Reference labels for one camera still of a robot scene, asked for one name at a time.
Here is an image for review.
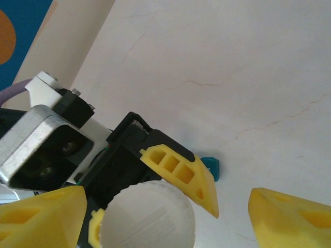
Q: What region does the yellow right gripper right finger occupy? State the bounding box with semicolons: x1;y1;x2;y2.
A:
248;188;331;248

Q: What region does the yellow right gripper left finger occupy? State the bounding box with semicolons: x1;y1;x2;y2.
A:
0;186;87;248

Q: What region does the teal pill organizer box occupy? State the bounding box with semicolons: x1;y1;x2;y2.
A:
200;156;221;183

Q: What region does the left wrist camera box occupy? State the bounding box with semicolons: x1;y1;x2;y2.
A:
0;71;95;193

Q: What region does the white pill bottle orange label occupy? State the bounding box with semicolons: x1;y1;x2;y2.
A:
99;180;195;248

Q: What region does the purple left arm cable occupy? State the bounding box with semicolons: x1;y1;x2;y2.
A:
0;80;31;104

